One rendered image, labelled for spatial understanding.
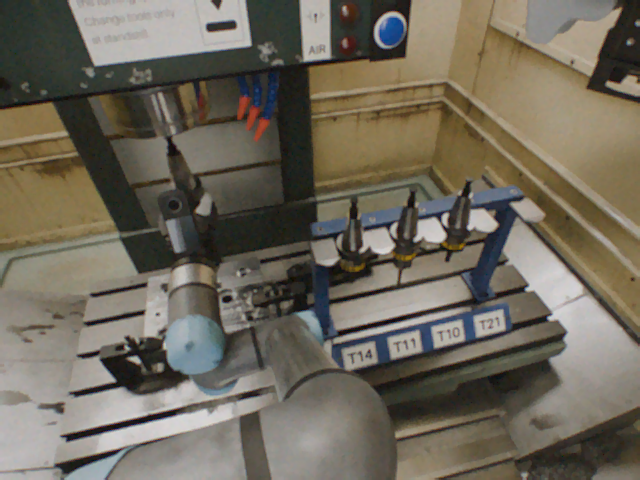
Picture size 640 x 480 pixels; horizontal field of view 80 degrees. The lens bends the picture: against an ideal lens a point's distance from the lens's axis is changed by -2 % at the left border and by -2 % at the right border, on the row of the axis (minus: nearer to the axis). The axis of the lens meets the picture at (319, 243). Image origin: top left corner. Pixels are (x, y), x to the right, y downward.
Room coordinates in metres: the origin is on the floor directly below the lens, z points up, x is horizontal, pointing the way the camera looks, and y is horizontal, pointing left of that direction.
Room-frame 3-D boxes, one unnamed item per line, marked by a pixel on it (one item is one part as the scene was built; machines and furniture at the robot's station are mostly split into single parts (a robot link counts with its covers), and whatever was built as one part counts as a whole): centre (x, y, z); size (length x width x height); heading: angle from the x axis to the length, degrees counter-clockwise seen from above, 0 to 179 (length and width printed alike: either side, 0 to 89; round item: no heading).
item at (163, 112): (0.60, 0.24, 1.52); 0.16 x 0.16 x 0.12
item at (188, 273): (0.40, 0.20, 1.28); 0.08 x 0.05 x 0.08; 102
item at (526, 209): (0.62, -0.44, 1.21); 0.07 x 0.05 x 0.01; 12
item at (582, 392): (0.74, -0.39, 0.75); 0.89 x 0.70 x 0.26; 12
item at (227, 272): (0.60, 0.29, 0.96); 0.29 x 0.23 x 0.05; 102
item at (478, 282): (0.67, -0.43, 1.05); 0.10 x 0.05 x 0.30; 12
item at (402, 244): (0.56, -0.17, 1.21); 0.06 x 0.06 x 0.03
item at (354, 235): (0.54, -0.06, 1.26); 0.04 x 0.04 x 0.07
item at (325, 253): (0.53, -0.01, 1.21); 0.07 x 0.05 x 0.01; 12
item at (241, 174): (1.04, 0.34, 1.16); 0.48 x 0.05 x 0.51; 102
